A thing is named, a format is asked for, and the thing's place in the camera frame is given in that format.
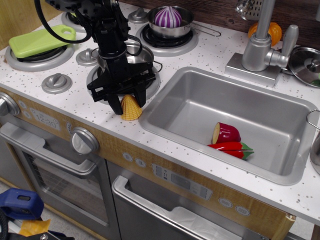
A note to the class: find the silver toy faucet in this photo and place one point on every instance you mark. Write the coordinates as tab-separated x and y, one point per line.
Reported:
260	63

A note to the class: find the silver oven dial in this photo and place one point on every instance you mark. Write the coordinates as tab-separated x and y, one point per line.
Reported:
83	141
8	106

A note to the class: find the green cutting board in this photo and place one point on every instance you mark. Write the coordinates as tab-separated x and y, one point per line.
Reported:
40	41

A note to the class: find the silver oven dial right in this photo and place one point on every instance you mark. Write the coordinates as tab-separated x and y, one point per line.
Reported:
83	141

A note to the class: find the red toy chili pepper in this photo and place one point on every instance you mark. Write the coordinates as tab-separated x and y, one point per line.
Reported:
236	149

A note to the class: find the front right stove burner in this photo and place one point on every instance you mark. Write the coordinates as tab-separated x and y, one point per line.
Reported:
150	91

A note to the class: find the back right stove burner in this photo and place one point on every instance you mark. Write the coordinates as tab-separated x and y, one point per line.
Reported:
162	47

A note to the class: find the back left stove burner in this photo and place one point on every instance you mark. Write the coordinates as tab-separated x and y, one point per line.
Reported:
68	21

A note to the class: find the red purple toy vegetable half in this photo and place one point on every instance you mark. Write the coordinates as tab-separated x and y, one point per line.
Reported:
225	133

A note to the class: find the grey sink basin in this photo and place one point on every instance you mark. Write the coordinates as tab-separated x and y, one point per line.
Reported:
273	124

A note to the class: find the blue clamp tool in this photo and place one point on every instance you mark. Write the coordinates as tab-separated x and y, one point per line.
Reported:
21	204

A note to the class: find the stove burner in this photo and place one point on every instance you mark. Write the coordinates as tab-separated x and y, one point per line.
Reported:
40	65
68	21
162	47
150	91

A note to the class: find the yellow tape piece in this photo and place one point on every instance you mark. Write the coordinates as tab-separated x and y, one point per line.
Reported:
33	227

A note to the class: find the oven door with handle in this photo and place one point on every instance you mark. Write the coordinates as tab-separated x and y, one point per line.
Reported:
77	186

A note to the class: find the steel saucepan with handle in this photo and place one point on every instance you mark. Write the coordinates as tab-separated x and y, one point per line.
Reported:
186	25

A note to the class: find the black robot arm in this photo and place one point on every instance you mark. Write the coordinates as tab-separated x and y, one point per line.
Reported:
105	23

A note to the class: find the silver stovetop knob back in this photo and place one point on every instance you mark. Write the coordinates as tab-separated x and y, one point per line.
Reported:
139	16

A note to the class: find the steel pot lid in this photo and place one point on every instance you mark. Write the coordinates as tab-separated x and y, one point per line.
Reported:
304	63

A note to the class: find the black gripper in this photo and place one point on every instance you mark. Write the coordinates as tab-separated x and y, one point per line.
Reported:
117	77

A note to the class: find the dishwasher door with handle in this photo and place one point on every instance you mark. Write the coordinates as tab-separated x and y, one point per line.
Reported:
148	211

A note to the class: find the hanging steel utensil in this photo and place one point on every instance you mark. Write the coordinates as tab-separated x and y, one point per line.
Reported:
249	10

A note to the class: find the silver stovetop knob front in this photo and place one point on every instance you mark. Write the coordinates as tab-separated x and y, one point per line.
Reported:
56	83

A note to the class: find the silver stovetop knob middle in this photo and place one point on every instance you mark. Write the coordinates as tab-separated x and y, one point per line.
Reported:
88	57

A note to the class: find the orange toy pumpkin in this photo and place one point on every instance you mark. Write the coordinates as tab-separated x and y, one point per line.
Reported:
274	30

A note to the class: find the silver oven dial left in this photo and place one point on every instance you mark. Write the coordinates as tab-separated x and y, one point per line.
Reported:
8	106

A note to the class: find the yellow toy corn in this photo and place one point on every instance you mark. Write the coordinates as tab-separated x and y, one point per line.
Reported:
130	108

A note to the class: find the silver stovetop knob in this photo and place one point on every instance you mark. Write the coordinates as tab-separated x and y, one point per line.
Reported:
88	57
56	83
139	16

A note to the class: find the front left stove burner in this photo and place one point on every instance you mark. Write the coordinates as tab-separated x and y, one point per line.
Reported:
40	65

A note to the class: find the purple white toy onion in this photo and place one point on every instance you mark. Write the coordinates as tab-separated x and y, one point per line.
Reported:
168	17

